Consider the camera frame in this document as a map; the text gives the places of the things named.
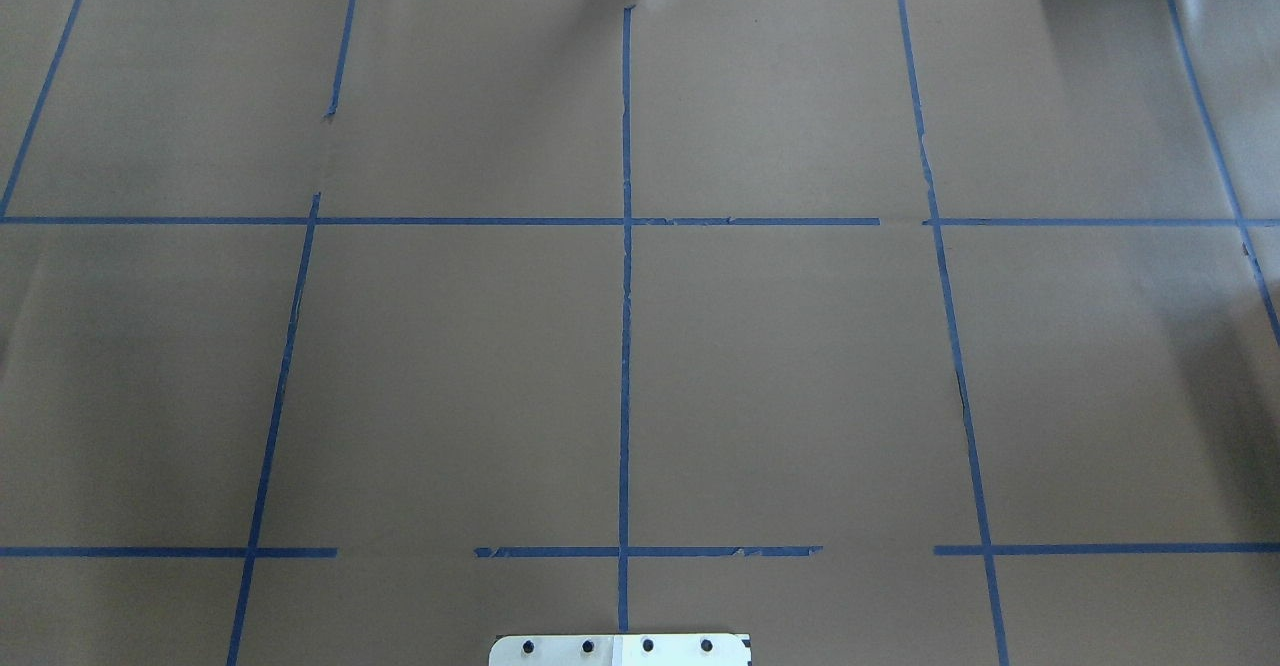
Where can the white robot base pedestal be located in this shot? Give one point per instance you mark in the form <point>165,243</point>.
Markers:
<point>623,649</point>

